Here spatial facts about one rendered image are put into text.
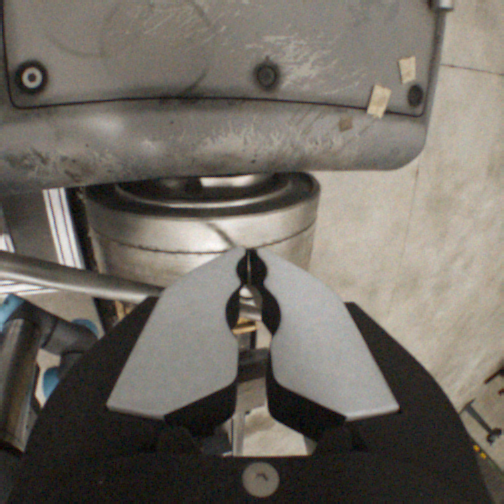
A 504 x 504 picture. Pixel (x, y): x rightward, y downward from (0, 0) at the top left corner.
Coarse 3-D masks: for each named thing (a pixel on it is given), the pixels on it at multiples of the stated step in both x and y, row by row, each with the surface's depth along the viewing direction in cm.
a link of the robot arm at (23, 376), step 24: (0, 312) 45; (24, 312) 48; (48, 312) 53; (0, 336) 41; (24, 336) 43; (48, 336) 51; (0, 360) 36; (24, 360) 39; (0, 384) 32; (24, 384) 35; (0, 408) 29; (24, 408) 33; (0, 432) 26; (24, 432) 30; (0, 456) 23; (0, 480) 21
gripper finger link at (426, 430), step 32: (384, 352) 7; (416, 384) 6; (384, 416) 6; (416, 416) 6; (448, 416) 5; (384, 448) 5; (416, 448) 5; (448, 448) 5; (448, 480) 4; (480, 480) 4
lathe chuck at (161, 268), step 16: (96, 240) 32; (112, 240) 30; (288, 240) 32; (304, 240) 35; (96, 256) 35; (112, 256) 31; (128, 256) 29; (144, 256) 29; (160, 256) 28; (176, 256) 28; (192, 256) 28; (208, 256) 28; (288, 256) 33; (304, 256) 37; (112, 272) 32; (128, 272) 31; (144, 272) 30; (160, 272) 29; (176, 272) 29; (128, 304) 33
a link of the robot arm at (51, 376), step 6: (72, 354) 52; (78, 354) 52; (60, 360) 51; (66, 360) 50; (72, 360) 50; (54, 366) 49; (60, 366) 49; (66, 366) 49; (48, 372) 47; (54, 372) 47; (60, 372) 48; (42, 378) 47; (48, 378) 46; (54, 378) 47; (60, 378) 47; (42, 384) 46; (48, 384) 46; (54, 384) 46; (48, 390) 45
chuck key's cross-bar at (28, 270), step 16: (0, 256) 10; (16, 256) 11; (0, 272) 10; (16, 272) 10; (32, 272) 11; (48, 272) 12; (64, 272) 12; (80, 272) 13; (96, 272) 14; (64, 288) 12; (80, 288) 13; (96, 288) 13; (112, 288) 14; (128, 288) 15; (144, 288) 16; (160, 288) 17; (240, 304) 23; (256, 320) 24
